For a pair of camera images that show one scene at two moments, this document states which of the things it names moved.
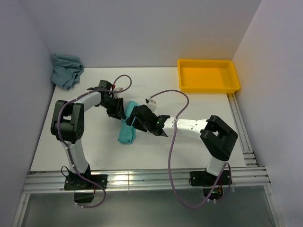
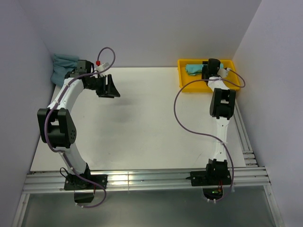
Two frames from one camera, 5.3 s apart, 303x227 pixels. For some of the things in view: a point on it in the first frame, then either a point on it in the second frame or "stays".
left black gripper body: x=113 y=106 to x=99 y=85
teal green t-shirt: x=127 y=133 to x=191 y=69
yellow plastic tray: x=207 y=76 stays
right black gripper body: x=142 y=126 to x=205 y=71
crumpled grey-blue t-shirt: x=67 y=70 stays
